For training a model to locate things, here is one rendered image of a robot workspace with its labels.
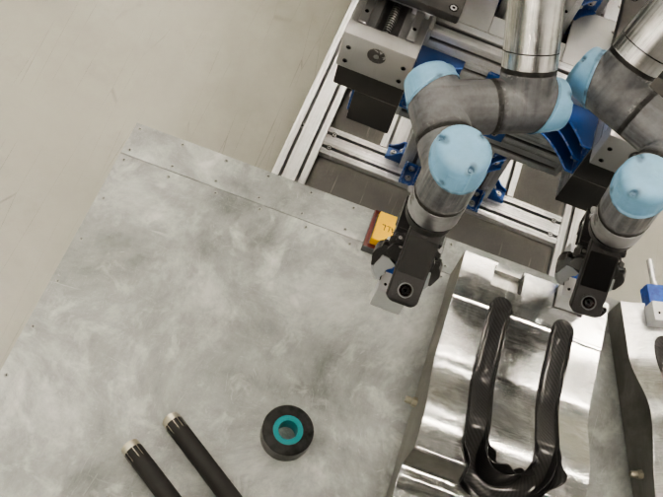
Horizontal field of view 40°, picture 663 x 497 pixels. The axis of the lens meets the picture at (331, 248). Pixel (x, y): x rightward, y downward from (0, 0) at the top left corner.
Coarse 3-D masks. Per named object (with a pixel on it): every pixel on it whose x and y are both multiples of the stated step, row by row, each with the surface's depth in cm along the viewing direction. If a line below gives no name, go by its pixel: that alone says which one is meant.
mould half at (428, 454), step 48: (480, 288) 150; (528, 288) 152; (432, 336) 154; (480, 336) 146; (528, 336) 148; (576, 336) 149; (432, 384) 139; (528, 384) 144; (576, 384) 146; (432, 432) 132; (528, 432) 136; (576, 432) 140; (432, 480) 136; (576, 480) 132
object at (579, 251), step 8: (584, 216) 139; (584, 224) 137; (584, 232) 136; (592, 232) 130; (576, 240) 141; (584, 240) 136; (576, 248) 136; (584, 248) 135; (608, 248) 129; (616, 248) 129; (624, 248) 129; (576, 256) 136; (624, 256) 135; (576, 264) 138; (624, 264) 136; (616, 272) 136
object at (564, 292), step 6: (576, 276) 149; (564, 282) 147; (570, 282) 147; (558, 288) 152; (564, 288) 147; (570, 288) 147; (558, 294) 149; (564, 294) 146; (570, 294) 146; (558, 300) 148; (564, 300) 148; (558, 306) 150; (564, 306) 150
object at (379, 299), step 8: (392, 272) 142; (384, 280) 140; (376, 288) 141; (384, 288) 139; (376, 296) 141; (384, 296) 140; (376, 304) 143; (384, 304) 142; (392, 304) 141; (400, 304) 141; (392, 312) 143; (400, 312) 143
